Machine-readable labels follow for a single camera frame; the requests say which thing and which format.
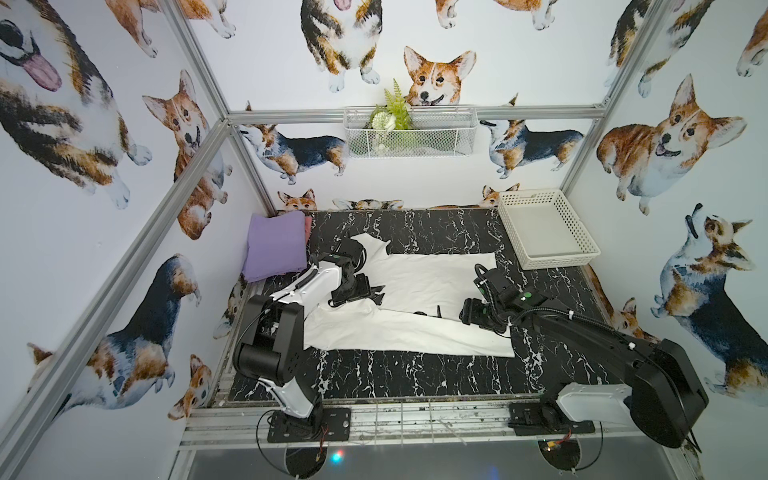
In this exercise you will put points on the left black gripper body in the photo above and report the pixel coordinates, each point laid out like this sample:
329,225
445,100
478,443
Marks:
365,291

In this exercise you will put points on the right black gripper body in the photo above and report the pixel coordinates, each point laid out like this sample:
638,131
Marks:
482,314

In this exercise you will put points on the white printed t-shirt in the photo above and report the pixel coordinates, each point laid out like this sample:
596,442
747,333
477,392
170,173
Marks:
422,298

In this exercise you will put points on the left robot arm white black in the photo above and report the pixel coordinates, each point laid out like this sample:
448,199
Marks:
270,347

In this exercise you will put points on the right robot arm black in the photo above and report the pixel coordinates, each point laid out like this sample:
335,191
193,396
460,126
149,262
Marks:
657,389

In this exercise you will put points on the folded pink t-shirt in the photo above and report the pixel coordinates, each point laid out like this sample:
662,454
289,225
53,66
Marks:
308,222

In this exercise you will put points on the folded purple t-shirt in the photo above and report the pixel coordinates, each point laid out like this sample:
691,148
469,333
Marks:
275,246

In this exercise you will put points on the white plastic basket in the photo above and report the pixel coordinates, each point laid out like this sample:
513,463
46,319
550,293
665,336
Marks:
544,230

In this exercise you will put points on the artificial green fern plant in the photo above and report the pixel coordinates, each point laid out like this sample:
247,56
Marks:
393,114

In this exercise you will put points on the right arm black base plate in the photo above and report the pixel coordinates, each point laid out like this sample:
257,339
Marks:
537,418

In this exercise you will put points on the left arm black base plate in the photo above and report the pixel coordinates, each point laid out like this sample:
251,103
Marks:
332,424

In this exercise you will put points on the white wire wall basket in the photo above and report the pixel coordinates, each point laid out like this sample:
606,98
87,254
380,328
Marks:
437,132

